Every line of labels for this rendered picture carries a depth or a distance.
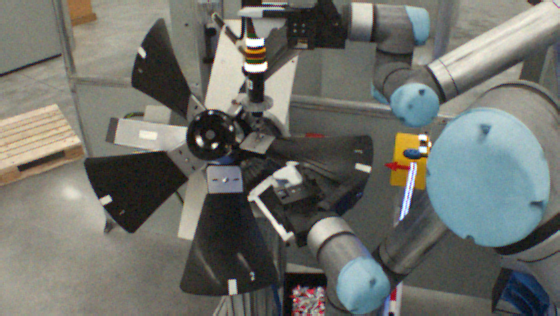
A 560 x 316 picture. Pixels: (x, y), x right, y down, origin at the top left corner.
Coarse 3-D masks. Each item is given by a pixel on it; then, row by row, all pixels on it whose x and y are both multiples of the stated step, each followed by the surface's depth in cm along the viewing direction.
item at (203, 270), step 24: (240, 192) 94; (216, 216) 89; (240, 216) 92; (216, 240) 88; (240, 240) 91; (192, 264) 85; (216, 264) 87; (240, 264) 89; (264, 264) 91; (192, 288) 85; (216, 288) 86; (240, 288) 88
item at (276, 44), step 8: (272, 32) 101; (280, 32) 98; (264, 40) 102; (272, 40) 99; (280, 40) 95; (272, 48) 96; (280, 48) 93; (272, 56) 93; (280, 56) 92; (288, 56) 90; (272, 64) 92; (280, 64) 90; (272, 72) 90; (240, 88) 98
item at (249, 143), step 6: (252, 132) 96; (246, 138) 93; (252, 138) 94; (264, 138) 94; (270, 138) 95; (240, 144) 90; (246, 144) 90; (252, 144) 91; (258, 144) 91; (264, 144) 92; (252, 150) 89; (258, 150) 88; (264, 150) 89
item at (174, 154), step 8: (184, 144) 93; (168, 152) 94; (176, 152) 94; (184, 152) 95; (176, 160) 95; (184, 160) 96; (192, 160) 96; (200, 160) 97; (184, 168) 97; (192, 168) 98; (200, 168) 98
